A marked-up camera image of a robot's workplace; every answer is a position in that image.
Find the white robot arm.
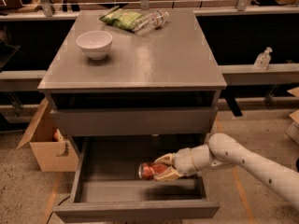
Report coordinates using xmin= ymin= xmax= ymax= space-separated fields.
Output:
xmin=154 ymin=133 xmax=299 ymax=210

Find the white ceramic bowl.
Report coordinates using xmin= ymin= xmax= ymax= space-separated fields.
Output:
xmin=77 ymin=31 xmax=113 ymax=60

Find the closed grey top drawer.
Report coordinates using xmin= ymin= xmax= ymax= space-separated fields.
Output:
xmin=50 ymin=106 xmax=218 ymax=136

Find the grey drawer cabinet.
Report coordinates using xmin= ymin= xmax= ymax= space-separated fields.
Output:
xmin=38 ymin=9 xmax=226 ymax=151

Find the grey metal rail shelf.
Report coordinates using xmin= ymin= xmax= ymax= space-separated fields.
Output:
xmin=0 ymin=63 xmax=299 ymax=92

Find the black cable on floor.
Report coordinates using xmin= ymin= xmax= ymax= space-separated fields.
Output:
xmin=45 ymin=193 xmax=72 ymax=224

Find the clear hand sanitizer bottle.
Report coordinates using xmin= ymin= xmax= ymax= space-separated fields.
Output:
xmin=254 ymin=47 xmax=272 ymax=71

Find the red coke can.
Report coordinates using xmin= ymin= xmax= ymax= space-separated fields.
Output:
xmin=138 ymin=162 xmax=168 ymax=180

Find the clear plastic water bottle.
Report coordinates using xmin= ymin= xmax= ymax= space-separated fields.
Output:
xmin=133 ymin=10 xmax=169 ymax=35

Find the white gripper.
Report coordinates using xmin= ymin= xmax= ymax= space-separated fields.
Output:
xmin=153 ymin=148 xmax=197 ymax=182

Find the brown cardboard box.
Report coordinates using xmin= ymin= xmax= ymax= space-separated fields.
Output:
xmin=17 ymin=98 xmax=78 ymax=172

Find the open grey middle drawer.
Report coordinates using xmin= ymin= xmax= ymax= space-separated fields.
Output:
xmin=54 ymin=135 xmax=220 ymax=223

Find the green chip bag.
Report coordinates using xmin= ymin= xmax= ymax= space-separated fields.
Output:
xmin=99 ymin=7 xmax=142 ymax=32

